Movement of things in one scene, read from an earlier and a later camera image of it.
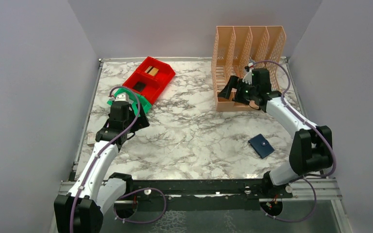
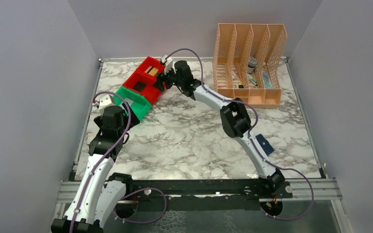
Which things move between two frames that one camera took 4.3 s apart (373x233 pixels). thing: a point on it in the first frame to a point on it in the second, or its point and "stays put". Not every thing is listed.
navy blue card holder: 261,145 stays put
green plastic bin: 136,99 stays put
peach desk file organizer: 239,49 stays put
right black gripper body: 245,92 to 169,79
